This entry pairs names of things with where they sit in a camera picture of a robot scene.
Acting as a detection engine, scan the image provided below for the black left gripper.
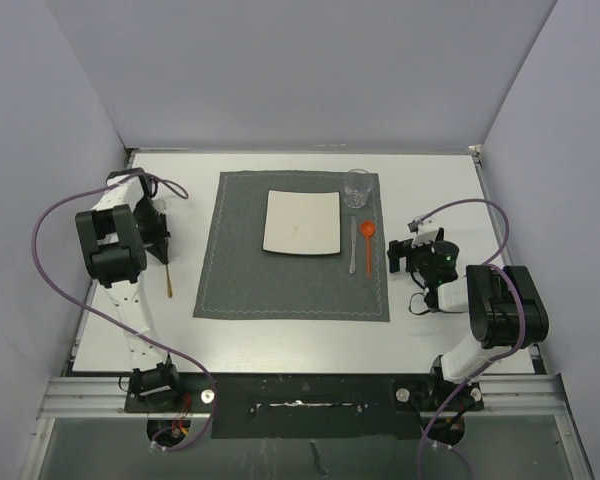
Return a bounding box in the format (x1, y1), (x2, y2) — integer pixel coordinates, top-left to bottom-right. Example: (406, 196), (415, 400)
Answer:
(133, 197), (171, 264)

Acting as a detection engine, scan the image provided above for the gold metal fork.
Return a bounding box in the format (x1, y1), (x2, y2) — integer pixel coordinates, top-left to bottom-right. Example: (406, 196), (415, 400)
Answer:
(164, 264), (174, 299)

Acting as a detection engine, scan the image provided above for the orange plastic spoon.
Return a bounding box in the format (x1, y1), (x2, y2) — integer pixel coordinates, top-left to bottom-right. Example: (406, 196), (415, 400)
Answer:
(360, 220), (376, 278)

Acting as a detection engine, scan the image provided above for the silver table knife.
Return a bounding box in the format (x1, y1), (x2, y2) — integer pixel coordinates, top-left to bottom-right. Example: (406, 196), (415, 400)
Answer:
(348, 215), (358, 275)

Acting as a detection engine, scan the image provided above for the clear plastic cup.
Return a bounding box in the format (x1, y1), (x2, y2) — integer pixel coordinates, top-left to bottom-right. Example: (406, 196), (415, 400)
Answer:
(344, 169), (374, 209)

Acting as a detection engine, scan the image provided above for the grey cloth placemat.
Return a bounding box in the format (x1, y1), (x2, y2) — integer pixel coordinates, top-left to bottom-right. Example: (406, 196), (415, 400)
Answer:
(193, 170), (390, 322)

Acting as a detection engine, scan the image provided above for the white rectangular plate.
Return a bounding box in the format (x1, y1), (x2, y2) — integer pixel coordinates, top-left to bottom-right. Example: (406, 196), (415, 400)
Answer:
(262, 190), (341, 256)

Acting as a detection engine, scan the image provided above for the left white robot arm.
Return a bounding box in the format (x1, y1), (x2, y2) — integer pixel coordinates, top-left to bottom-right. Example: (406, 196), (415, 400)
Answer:
(75, 168), (184, 411)

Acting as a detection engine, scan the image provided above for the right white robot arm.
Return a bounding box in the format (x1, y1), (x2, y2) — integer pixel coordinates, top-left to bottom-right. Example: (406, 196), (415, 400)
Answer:
(387, 228), (549, 409)

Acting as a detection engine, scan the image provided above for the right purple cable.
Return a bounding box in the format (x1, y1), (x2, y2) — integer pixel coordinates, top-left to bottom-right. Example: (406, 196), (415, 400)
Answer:
(407, 198), (527, 480)

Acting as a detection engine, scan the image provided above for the purple cable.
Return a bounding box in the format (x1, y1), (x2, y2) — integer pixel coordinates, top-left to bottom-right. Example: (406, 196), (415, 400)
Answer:
(32, 172), (217, 455)
(407, 198), (527, 480)

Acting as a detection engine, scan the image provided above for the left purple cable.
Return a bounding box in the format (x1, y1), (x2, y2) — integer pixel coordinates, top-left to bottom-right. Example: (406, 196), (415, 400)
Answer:
(32, 172), (217, 455)

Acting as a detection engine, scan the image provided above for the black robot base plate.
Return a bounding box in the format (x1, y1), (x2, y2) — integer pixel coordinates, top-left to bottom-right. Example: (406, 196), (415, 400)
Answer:
(123, 372), (484, 447)

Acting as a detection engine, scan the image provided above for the aluminium frame rail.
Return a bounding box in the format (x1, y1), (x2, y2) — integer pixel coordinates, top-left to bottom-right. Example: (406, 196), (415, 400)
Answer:
(38, 374), (566, 419)

